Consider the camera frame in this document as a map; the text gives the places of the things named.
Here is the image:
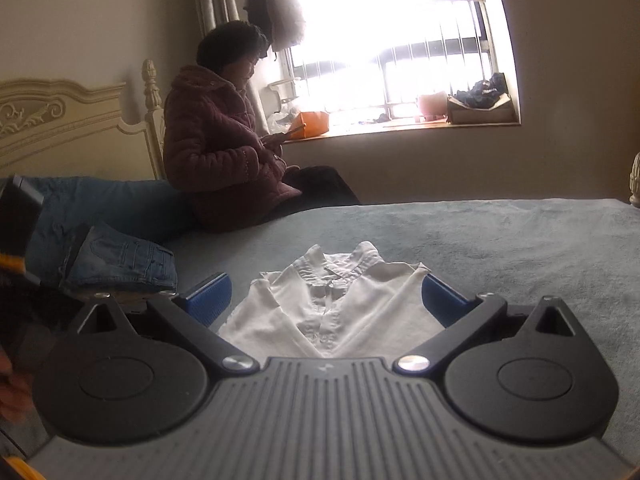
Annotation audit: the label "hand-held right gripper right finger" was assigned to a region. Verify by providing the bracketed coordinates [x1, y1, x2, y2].
[392, 275, 577, 377]

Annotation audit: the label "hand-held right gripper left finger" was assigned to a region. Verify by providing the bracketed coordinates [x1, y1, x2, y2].
[74, 271, 262, 377]

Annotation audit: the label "white shirt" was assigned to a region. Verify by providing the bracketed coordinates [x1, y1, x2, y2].
[217, 241, 447, 359]

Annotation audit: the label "person's left hand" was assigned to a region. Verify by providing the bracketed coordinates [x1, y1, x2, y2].
[0, 347, 34, 421]

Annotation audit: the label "grey bed blanket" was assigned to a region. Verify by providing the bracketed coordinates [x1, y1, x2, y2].
[160, 197, 640, 461]

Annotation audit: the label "folded blue jeans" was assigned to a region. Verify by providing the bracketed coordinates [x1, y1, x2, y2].
[60, 224, 179, 295]

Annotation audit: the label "blue pillow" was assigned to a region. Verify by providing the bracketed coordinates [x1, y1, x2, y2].
[10, 176, 202, 282]

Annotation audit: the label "cream carved headboard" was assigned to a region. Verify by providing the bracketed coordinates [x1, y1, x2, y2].
[0, 59, 169, 182]

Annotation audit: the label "cardboard box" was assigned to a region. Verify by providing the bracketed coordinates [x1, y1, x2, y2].
[446, 91, 517, 126]

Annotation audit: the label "pink pot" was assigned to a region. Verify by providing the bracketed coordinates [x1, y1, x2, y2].
[416, 91, 448, 123]

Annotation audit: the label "white plastic bag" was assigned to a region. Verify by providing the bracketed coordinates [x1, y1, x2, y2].
[267, 109, 297, 134]

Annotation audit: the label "orange box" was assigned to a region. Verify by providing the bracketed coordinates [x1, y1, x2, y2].
[290, 110, 332, 139]

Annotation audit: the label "dark cloth bundle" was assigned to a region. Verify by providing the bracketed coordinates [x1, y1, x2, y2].
[452, 72, 508, 110]

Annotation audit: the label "barred window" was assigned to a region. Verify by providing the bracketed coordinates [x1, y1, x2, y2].
[279, 0, 522, 137]

